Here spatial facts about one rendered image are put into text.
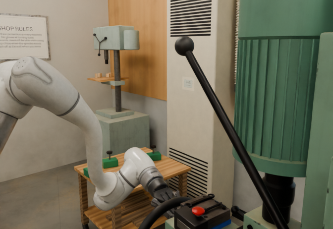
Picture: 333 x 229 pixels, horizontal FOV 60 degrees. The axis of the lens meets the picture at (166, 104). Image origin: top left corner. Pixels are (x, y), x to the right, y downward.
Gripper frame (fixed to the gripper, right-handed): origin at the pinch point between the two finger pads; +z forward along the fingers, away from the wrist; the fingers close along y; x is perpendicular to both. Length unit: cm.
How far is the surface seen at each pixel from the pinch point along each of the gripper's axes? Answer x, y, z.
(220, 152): 42, 95, -64
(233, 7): -56, 102, -100
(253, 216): -39.6, -13.8, 26.5
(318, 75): -71, -18, 28
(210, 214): -28.4, -12.3, 16.2
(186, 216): -28.7, -18.7, 14.3
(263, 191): -56, -26, 31
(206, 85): -64, -26, 15
